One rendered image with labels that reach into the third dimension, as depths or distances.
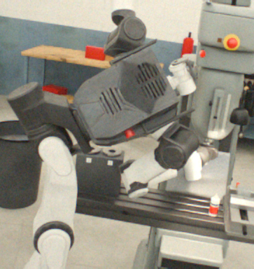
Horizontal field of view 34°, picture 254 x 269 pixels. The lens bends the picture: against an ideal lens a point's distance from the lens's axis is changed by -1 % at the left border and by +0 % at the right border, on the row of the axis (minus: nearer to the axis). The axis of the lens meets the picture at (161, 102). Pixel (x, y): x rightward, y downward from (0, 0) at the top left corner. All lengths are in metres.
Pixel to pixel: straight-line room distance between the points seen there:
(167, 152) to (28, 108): 0.47
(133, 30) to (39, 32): 5.07
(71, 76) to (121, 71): 5.11
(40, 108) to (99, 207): 0.77
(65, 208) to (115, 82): 0.50
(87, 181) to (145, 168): 0.59
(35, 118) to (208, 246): 1.03
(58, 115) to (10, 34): 5.30
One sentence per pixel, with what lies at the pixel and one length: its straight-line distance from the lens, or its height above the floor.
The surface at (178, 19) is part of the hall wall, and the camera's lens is 6.05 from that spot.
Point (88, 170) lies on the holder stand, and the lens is 2.02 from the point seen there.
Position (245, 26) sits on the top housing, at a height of 1.83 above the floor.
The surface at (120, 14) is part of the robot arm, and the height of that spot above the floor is 1.81.
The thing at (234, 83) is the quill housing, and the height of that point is 1.58.
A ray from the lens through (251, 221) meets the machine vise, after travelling 1.92.
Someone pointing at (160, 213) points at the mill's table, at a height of 0.94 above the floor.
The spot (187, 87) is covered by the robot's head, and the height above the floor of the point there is 1.59.
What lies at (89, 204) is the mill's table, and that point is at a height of 0.91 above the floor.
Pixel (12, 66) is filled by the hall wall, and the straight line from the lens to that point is 6.72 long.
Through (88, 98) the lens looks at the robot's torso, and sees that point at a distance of 1.34.
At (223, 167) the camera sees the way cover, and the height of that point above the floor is 1.03.
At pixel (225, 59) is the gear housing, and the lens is 1.73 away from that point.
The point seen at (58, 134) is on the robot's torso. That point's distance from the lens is 1.42.
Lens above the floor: 1.92
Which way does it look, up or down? 15 degrees down
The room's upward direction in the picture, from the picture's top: 8 degrees clockwise
